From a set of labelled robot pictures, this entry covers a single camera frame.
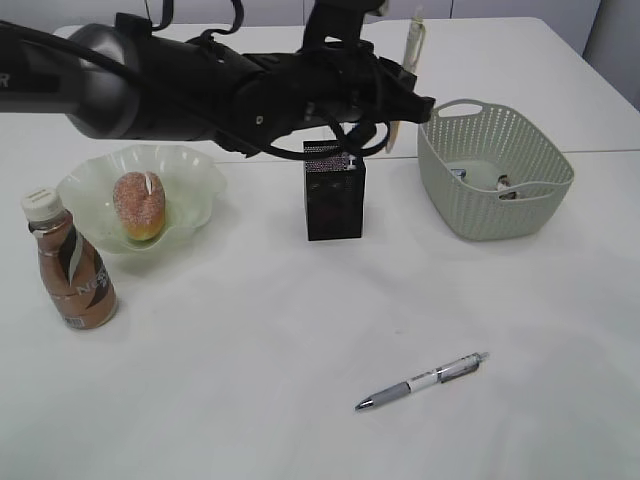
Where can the large paper ball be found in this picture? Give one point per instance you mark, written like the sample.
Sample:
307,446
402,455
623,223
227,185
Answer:
504,188

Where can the small paper ball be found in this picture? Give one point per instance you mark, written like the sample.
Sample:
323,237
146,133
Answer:
459,173

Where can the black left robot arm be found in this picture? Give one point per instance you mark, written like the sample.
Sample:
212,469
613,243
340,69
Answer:
122,82

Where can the sugared bread loaf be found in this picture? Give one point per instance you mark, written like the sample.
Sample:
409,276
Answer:
140,204

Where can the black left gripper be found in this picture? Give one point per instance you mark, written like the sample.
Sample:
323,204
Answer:
353,84

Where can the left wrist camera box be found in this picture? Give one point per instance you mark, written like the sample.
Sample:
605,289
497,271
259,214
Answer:
339,19

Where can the green woven plastic basket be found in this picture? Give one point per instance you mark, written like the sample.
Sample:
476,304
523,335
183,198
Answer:
489,140

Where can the black mesh pen holder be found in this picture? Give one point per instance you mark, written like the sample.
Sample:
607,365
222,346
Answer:
334,198

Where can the grey grip pen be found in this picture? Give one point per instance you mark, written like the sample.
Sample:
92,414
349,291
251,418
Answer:
440,375

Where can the blue grip pen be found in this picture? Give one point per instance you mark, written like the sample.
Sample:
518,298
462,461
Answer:
354,161

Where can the brown Nescafe coffee bottle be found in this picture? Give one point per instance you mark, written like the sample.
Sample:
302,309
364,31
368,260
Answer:
71,269

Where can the cream grip pen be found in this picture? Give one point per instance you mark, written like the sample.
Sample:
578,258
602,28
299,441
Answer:
414,44

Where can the green wavy glass plate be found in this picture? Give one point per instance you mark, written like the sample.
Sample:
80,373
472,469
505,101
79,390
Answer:
191,182

